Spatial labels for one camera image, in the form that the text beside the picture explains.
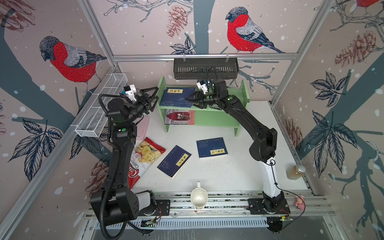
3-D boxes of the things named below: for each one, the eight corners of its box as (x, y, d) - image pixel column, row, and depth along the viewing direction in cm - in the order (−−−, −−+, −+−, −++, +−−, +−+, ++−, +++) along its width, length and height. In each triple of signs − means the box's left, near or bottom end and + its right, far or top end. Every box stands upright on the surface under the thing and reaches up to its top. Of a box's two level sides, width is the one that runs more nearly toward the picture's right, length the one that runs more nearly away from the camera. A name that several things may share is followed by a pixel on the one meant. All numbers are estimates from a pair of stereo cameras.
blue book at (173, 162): (158, 168, 89) (157, 167, 86) (176, 146, 98) (176, 144, 96) (173, 180, 84) (172, 178, 82) (191, 155, 94) (191, 154, 92)
